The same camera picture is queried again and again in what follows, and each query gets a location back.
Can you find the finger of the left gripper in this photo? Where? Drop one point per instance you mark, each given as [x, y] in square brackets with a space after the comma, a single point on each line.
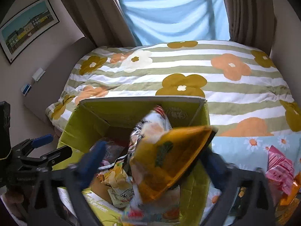
[28, 145]
[48, 160]

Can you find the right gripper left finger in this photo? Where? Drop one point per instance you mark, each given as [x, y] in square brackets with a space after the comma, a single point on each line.
[46, 207]

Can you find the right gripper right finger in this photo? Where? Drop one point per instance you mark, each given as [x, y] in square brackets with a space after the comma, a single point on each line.
[245, 196]

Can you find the pink striped snack bag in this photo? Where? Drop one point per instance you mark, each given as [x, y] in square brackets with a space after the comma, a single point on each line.
[280, 170]

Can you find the orange yellow snack bag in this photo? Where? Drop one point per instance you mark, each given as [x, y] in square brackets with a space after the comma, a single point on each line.
[160, 161]

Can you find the green cardboard box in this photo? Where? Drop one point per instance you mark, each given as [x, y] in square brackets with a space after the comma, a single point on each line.
[93, 118]

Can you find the cream orange snack bag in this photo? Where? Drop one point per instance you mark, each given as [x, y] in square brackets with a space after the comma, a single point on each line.
[288, 203]

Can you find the light blue daisy tablecloth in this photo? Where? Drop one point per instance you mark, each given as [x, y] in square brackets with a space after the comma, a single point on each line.
[248, 153]

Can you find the grey bed headboard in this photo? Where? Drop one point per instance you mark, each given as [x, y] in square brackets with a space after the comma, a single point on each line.
[50, 86]

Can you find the blue white box on headboard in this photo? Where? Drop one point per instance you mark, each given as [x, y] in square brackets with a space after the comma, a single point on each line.
[25, 89]

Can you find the floral striped quilt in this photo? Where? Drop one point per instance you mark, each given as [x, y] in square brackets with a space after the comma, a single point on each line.
[245, 92]

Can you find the framed landscape picture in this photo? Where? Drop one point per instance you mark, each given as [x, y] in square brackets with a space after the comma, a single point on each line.
[26, 26]

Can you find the left beige curtain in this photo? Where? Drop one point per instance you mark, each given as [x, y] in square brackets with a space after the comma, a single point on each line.
[101, 21]

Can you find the beige curtain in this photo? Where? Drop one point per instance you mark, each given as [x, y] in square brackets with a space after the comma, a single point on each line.
[101, 21]
[251, 23]

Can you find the right beige curtain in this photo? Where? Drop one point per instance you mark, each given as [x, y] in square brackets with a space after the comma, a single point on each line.
[251, 23]

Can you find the blue window cloth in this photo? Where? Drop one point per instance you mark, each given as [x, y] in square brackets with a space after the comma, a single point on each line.
[163, 21]

